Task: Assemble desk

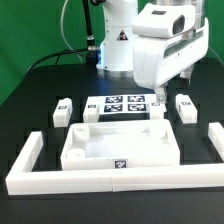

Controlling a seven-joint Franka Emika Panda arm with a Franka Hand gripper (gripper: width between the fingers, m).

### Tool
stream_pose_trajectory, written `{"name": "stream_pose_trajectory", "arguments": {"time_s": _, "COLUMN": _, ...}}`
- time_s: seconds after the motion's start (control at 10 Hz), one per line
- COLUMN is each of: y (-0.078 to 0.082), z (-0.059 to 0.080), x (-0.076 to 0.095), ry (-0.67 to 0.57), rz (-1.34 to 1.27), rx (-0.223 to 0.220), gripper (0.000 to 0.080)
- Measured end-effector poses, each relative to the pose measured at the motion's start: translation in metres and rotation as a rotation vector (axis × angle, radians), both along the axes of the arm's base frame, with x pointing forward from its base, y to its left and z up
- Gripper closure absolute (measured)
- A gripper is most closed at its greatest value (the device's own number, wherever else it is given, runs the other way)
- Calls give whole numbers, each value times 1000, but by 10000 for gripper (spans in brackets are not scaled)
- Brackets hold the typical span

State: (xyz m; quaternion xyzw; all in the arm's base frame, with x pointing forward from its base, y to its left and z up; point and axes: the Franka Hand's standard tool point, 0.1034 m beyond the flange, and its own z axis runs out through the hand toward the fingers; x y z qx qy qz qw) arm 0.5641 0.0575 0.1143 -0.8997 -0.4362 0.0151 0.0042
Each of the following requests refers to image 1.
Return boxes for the black cables on table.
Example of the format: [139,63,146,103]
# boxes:
[25,48,90,75]

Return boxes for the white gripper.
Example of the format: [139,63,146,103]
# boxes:
[132,3,209,103]

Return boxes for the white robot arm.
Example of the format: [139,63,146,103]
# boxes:
[93,0,209,103]

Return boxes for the grey looping cable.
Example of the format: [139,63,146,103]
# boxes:
[59,0,84,64]

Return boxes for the AprilTag marker sheet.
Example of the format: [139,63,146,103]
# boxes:
[86,94,157,115]

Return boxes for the white U-shaped frame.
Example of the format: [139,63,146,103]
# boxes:
[6,131,224,195]

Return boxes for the white desk top tray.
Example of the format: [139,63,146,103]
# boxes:
[61,119,180,171]

